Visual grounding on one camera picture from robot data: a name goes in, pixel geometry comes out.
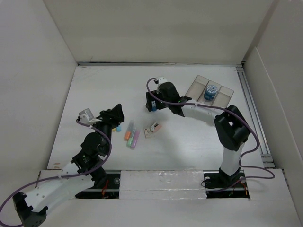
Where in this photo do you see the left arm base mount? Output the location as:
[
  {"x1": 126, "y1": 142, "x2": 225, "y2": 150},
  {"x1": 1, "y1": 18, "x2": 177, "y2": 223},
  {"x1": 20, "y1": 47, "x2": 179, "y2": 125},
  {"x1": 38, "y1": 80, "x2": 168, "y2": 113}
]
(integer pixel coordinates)
[{"x1": 75, "y1": 170, "x2": 121, "y2": 200}]

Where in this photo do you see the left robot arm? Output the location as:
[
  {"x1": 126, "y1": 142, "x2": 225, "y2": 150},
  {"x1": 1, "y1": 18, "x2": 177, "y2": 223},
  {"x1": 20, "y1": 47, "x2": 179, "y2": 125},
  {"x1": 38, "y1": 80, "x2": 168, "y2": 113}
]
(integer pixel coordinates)
[{"x1": 12, "y1": 104, "x2": 124, "y2": 227}]

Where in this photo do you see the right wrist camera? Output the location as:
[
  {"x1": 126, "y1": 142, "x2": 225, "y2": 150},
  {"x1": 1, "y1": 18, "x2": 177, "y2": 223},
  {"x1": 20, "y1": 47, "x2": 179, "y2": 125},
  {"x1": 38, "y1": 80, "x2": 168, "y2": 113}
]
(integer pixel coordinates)
[{"x1": 154, "y1": 77, "x2": 168, "y2": 86}]

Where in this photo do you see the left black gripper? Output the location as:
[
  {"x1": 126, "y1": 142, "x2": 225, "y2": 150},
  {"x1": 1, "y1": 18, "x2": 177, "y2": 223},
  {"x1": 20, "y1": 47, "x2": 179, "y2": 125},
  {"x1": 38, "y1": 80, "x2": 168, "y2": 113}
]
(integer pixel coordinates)
[{"x1": 90, "y1": 104, "x2": 123, "y2": 154}]

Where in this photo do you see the green highlighter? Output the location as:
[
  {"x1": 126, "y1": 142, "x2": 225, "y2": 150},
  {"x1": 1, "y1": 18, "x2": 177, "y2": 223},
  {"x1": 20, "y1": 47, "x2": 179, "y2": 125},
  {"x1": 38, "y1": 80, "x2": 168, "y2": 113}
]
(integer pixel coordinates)
[{"x1": 126, "y1": 127, "x2": 137, "y2": 148}]

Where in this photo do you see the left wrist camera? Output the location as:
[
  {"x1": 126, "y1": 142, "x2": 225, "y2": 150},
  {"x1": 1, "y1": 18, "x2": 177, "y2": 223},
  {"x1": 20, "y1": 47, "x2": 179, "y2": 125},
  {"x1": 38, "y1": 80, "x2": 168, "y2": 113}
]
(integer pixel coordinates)
[{"x1": 78, "y1": 108, "x2": 94, "y2": 124}]

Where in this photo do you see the clear three-compartment organizer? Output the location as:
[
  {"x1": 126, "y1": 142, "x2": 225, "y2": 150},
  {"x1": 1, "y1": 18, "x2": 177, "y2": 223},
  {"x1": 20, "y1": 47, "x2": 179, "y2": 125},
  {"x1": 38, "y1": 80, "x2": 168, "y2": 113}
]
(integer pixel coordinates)
[{"x1": 185, "y1": 75, "x2": 234, "y2": 108}]

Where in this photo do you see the purple highlighter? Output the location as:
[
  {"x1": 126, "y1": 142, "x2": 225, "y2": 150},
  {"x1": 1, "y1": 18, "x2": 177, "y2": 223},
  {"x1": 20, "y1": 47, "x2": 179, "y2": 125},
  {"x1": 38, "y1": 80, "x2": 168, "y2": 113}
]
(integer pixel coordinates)
[{"x1": 131, "y1": 129, "x2": 140, "y2": 149}]

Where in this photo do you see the aluminium rail right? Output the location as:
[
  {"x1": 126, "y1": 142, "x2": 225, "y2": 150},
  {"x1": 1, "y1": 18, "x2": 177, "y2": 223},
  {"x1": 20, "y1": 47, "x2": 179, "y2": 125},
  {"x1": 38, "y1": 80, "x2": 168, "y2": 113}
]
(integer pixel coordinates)
[{"x1": 236, "y1": 65, "x2": 276, "y2": 169}]

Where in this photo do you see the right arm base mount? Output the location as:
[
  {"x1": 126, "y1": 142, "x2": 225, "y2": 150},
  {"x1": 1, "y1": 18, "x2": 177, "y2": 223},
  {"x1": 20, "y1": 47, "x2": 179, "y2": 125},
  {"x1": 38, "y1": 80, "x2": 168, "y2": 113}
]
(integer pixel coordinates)
[{"x1": 201, "y1": 169, "x2": 250, "y2": 199}]

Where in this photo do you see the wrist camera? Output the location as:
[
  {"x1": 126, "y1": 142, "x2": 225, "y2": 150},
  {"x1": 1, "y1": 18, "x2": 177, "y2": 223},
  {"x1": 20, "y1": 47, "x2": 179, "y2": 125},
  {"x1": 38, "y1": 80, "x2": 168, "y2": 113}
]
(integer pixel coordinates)
[
  {"x1": 154, "y1": 77, "x2": 168, "y2": 86},
  {"x1": 78, "y1": 108, "x2": 94, "y2": 124}
]

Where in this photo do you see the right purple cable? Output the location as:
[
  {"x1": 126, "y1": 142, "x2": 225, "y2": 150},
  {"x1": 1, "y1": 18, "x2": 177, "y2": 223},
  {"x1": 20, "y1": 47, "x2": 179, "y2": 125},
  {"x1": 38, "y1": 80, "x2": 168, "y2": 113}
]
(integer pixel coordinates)
[{"x1": 146, "y1": 77, "x2": 276, "y2": 191}]

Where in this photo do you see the blue white round jar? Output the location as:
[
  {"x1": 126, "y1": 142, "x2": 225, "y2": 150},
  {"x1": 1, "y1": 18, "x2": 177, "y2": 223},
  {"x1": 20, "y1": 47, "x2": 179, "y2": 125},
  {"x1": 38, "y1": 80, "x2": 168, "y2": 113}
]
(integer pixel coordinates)
[{"x1": 151, "y1": 101, "x2": 157, "y2": 111}]

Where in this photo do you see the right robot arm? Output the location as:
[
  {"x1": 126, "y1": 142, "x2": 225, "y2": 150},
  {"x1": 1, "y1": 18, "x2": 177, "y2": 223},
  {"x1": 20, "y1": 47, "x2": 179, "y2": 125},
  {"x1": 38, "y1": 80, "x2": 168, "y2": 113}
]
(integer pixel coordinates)
[{"x1": 146, "y1": 78, "x2": 251, "y2": 186}]

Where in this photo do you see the orange highlighter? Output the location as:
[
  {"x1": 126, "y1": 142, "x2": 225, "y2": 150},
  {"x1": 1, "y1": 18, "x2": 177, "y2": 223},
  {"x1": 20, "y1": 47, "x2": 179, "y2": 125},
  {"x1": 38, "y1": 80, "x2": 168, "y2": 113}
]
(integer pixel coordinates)
[{"x1": 124, "y1": 121, "x2": 134, "y2": 141}]

